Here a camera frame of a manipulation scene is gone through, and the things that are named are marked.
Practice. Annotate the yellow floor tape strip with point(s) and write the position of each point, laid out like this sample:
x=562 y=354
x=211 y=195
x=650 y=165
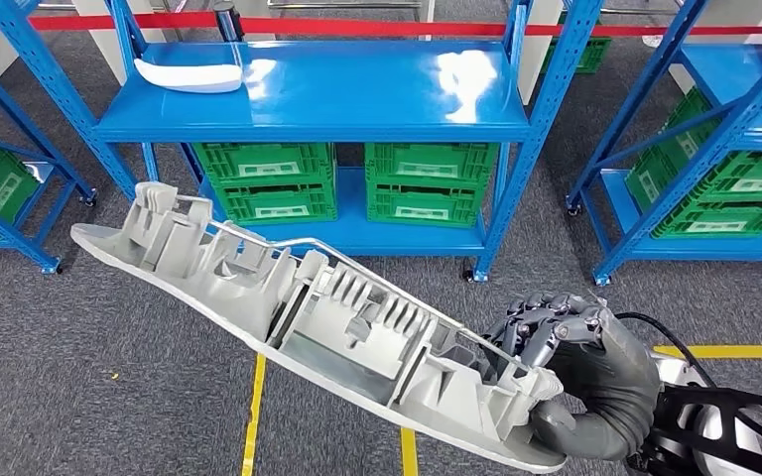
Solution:
x=409 y=453
x=736 y=351
x=254 y=420

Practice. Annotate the blue metal shelf rack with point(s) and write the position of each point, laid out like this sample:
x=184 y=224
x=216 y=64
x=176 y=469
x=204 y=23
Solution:
x=26 y=246
x=716 y=246
x=322 y=92

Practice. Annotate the black barrier post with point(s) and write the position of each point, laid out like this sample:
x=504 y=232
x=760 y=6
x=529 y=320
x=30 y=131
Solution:
x=228 y=20

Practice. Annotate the red barrier tape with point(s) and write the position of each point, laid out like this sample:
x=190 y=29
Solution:
x=355 y=27

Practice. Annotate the white plastic part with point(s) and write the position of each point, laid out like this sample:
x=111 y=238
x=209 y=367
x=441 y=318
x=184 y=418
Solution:
x=190 y=75

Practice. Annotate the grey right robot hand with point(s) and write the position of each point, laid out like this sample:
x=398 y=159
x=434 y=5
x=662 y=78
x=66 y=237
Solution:
x=611 y=387

